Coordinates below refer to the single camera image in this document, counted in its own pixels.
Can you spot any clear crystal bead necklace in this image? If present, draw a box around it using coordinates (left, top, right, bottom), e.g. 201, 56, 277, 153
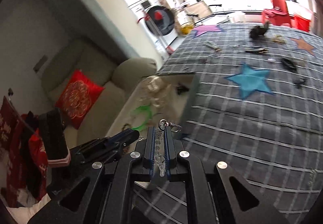
137, 75, 183, 178

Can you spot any black gloved hand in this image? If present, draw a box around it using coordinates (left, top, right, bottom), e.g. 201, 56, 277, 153
38, 108, 71, 168

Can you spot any green plastic bangle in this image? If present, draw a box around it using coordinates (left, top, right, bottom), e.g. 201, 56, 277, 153
131, 105, 153, 132

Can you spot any beige armchair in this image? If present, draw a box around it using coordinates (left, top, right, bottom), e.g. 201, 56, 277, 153
41, 39, 157, 149

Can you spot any red embroidered cushion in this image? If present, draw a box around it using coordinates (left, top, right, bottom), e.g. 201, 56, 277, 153
55, 70, 105, 129

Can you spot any white open storage box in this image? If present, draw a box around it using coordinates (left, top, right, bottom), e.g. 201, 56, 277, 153
106, 72, 199, 137

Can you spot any black hair claw clip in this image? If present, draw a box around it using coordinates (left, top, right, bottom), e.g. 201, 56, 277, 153
176, 84, 190, 96

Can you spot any red patterned fabric pile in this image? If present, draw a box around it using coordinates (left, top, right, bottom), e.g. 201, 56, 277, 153
1, 96, 48, 208

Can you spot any grey plaid bedspread with stars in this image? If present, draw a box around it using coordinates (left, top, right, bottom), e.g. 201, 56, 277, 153
159, 24, 322, 223

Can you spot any yellow basket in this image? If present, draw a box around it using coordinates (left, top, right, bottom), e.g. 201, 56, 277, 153
180, 22, 195, 36

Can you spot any black flat hair clip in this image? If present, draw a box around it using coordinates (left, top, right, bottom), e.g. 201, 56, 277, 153
245, 47, 268, 54

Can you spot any black folding chair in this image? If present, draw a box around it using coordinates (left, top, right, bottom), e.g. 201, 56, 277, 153
183, 1, 222, 21

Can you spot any dark fluffy scrunchie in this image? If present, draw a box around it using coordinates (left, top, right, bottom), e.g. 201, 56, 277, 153
249, 21, 270, 40

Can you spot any red plastic chair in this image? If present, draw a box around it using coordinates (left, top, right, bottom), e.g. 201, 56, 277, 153
262, 0, 292, 27

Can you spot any red plastic bin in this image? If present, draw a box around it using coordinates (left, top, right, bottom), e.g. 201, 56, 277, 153
294, 14, 311, 32

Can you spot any beaded strap with clasp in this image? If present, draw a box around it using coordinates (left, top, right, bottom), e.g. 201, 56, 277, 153
203, 41, 223, 53

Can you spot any black cord hair tie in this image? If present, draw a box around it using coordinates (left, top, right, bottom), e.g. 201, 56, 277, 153
293, 77, 308, 89

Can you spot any black braided bracelet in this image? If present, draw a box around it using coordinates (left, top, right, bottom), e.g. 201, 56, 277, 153
280, 57, 298, 73

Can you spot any gold chain jewelry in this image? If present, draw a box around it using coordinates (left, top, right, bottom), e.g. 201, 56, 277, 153
271, 35, 286, 44

